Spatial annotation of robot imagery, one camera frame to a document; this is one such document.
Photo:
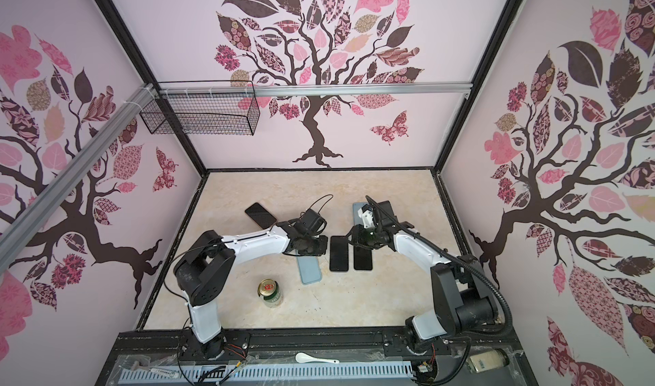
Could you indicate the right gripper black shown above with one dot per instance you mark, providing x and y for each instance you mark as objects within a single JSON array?
[{"x": 359, "y": 238}]

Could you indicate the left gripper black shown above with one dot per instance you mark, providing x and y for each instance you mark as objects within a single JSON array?
[{"x": 322, "y": 250}]

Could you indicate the black smartphone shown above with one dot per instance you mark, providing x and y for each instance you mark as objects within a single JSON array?
[
  {"x": 362, "y": 259},
  {"x": 262, "y": 217},
  {"x": 339, "y": 254}
]

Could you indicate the light blue phone case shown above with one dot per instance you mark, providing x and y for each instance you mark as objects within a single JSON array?
[
  {"x": 310, "y": 271},
  {"x": 359, "y": 210}
]

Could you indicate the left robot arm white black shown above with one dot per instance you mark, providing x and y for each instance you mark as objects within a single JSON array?
[{"x": 203, "y": 271}]

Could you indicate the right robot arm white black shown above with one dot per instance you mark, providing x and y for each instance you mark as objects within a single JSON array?
[{"x": 465, "y": 302}]

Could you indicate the green beverage can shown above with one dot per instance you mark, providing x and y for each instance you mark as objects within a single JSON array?
[{"x": 270, "y": 293}]

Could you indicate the white plastic spoon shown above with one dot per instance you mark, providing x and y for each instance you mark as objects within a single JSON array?
[{"x": 303, "y": 358}]

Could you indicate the white power adapter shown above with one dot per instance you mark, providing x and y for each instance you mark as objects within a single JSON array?
[{"x": 487, "y": 361}]

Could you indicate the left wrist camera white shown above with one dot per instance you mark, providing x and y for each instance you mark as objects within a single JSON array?
[{"x": 312, "y": 221}]

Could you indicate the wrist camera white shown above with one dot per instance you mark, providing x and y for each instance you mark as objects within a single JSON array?
[
  {"x": 312, "y": 221},
  {"x": 372, "y": 217}
]

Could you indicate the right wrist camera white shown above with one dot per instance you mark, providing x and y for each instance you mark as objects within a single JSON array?
[{"x": 372, "y": 217}]

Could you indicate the black wire basket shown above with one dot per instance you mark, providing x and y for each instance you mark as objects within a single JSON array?
[{"x": 222, "y": 107}]

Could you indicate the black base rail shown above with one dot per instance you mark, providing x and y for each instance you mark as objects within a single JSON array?
[{"x": 440, "y": 363}]

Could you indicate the aluminium rail back wall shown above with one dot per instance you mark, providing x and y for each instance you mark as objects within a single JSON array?
[{"x": 317, "y": 89}]

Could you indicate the aluminium rail wall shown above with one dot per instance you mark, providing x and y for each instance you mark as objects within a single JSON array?
[
  {"x": 16, "y": 238},
  {"x": 317, "y": 89}
]

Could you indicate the white slotted cable duct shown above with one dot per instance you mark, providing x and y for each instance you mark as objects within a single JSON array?
[{"x": 266, "y": 373}]

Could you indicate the aluminium rail left wall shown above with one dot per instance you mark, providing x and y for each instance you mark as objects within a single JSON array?
[{"x": 16, "y": 238}]

